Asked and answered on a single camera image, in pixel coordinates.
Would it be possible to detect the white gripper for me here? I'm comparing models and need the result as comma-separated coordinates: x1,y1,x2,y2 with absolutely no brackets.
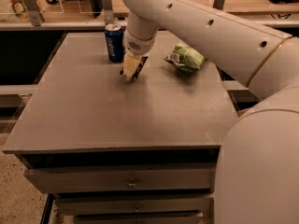
122,30,155,78

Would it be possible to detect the black rxbar chocolate wrapper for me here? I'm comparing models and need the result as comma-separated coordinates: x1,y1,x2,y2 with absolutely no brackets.
120,56,148,80

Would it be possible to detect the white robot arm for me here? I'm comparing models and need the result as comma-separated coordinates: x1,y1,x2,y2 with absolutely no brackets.
122,0,299,224

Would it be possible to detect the blue pepsi can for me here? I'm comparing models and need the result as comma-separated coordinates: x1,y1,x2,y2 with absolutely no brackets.
105,23,125,63

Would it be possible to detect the green chip bag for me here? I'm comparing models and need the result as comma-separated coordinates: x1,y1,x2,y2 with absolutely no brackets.
165,43,206,75

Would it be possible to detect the grey drawer cabinet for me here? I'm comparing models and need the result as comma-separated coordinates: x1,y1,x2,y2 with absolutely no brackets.
4,31,237,224

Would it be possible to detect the top drawer knob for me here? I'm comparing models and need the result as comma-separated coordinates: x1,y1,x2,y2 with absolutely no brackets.
127,177,136,189

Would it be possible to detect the orange snack bag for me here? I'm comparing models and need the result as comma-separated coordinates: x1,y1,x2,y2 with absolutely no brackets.
0,0,29,22

